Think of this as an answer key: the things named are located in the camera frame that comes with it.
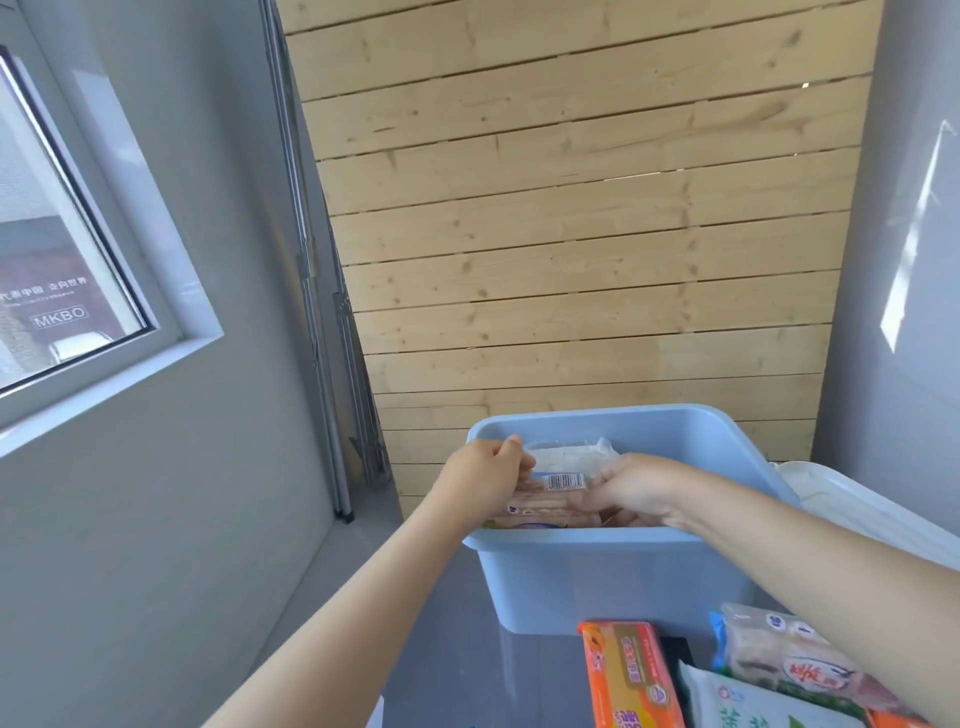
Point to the person's right hand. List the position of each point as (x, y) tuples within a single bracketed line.
[(641, 487)]

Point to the person's left hand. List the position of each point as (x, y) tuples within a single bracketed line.
[(472, 472)]

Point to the person's right fingers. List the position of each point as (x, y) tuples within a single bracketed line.
[(600, 495)]

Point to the person's left fingers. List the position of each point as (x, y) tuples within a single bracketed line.
[(517, 459)]

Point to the clear pink meat packet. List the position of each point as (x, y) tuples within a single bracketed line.
[(551, 499)]

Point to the person's left forearm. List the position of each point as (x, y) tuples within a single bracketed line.
[(330, 630)]

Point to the person's right forearm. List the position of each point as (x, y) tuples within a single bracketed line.
[(832, 585)]

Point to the white frozen food bag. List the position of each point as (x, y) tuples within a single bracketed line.
[(571, 456)]

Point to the light blue plastic bin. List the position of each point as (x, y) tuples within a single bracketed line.
[(600, 570)]

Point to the orange food packet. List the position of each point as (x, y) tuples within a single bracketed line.
[(630, 675)]

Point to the folded grey metal stand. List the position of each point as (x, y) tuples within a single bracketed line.
[(330, 300)]

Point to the clear frozen dumpling bag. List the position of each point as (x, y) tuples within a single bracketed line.
[(795, 660)]

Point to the white green food bag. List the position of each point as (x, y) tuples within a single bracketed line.
[(742, 709)]

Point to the white plastic bin lid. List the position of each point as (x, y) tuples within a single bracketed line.
[(870, 510)]

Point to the window with white frame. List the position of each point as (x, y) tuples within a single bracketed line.
[(75, 247)]

